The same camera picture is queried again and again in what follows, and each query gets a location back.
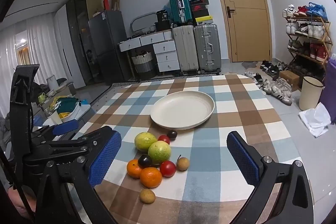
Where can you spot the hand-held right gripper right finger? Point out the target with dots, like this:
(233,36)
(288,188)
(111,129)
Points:
(242,158)

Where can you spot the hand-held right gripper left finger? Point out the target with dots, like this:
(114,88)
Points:
(105,159)

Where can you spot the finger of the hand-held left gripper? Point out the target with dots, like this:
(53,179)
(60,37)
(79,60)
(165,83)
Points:
(65,127)
(78,146)

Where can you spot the orange tangerine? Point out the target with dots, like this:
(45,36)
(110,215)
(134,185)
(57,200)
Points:
(151,177)
(133,169)

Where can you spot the yellow-green guava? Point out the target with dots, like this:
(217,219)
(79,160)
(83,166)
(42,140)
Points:
(145,141)

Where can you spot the green guava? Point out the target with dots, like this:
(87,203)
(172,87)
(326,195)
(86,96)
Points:
(159,152)

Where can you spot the brown longan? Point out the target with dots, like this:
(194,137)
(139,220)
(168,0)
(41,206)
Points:
(147,196)
(183,164)

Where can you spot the cream round plate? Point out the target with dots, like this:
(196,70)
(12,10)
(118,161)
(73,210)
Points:
(182,109)

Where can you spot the person's left hand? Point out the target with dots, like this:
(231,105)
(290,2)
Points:
(18,200)

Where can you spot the white plastic tub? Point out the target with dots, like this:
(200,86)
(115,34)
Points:
(78,111)

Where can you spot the green bag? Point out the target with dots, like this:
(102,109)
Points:
(67,106)

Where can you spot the checked tablecloth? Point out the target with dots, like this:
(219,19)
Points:
(210,140)

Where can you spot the white curtains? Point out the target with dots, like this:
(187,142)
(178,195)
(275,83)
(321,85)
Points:
(34,50)

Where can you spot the red tomato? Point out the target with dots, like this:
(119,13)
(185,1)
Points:
(164,138)
(168,169)

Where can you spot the pile of shoes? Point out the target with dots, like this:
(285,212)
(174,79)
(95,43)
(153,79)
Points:
(278,87)

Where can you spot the white plastic bag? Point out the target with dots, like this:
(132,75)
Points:
(315,119)

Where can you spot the dark tall cabinet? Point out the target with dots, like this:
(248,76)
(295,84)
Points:
(78,37)

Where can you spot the cardboard box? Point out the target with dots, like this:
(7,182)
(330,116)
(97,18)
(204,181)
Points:
(288,79)

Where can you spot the grey refrigerator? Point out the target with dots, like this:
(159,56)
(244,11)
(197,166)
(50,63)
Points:
(109,45)

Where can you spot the cream waste bin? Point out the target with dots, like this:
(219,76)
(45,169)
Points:
(310,94)

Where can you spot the grey fluffy mat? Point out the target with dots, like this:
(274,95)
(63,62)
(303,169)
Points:
(249,64)

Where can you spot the woven basket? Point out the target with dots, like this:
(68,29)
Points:
(142,64)

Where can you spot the purple bag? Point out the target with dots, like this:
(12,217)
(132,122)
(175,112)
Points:
(330,87)

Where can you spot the silver suitcase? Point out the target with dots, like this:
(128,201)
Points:
(207,48)

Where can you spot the beige suitcase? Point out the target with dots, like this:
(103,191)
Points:
(185,49)

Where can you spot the white desk with drawers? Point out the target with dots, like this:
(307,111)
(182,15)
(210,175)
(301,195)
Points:
(165,52)

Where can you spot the wooden door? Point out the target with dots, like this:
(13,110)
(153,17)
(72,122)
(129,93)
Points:
(244,32)

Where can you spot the red paper bag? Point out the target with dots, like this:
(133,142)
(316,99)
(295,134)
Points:
(106,3)

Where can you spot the brown paper bag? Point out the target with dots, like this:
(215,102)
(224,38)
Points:
(115,3)

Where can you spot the yellow and black shoe box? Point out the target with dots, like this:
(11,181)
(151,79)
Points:
(204,20)

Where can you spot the shoe rack with shoes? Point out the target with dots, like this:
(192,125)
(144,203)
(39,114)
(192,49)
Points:
(315,31)

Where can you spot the wooden shoe rack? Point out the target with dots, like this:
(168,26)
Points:
(326,37)

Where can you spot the red and black shoe box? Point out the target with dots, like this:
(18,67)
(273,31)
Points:
(199,10)

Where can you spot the teal suitcase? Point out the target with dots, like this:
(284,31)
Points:
(179,5)

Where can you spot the grey metal frame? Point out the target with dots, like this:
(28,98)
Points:
(141,16)

